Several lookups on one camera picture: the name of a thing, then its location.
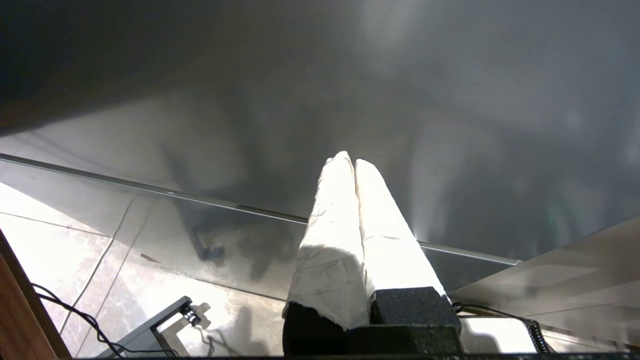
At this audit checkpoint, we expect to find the black coiled cable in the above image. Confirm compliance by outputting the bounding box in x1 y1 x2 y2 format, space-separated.
451 301 552 354

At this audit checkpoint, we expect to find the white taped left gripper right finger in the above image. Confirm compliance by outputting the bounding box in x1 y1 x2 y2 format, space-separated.
354 159 462 332

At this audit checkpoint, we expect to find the black metal stand leg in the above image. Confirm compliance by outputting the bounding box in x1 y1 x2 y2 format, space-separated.
95 295 203 359

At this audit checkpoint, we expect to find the brown wooden panel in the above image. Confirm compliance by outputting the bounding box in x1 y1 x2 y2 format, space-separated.
0 229 72 359

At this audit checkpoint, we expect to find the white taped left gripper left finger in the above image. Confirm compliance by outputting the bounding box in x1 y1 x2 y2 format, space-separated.
282 151 372 357

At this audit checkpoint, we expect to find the thin black floor cable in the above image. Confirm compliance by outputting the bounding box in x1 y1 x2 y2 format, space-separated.
31 283 180 358

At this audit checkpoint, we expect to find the stainless steel appliance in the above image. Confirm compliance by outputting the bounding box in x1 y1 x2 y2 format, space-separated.
0 0 640 301

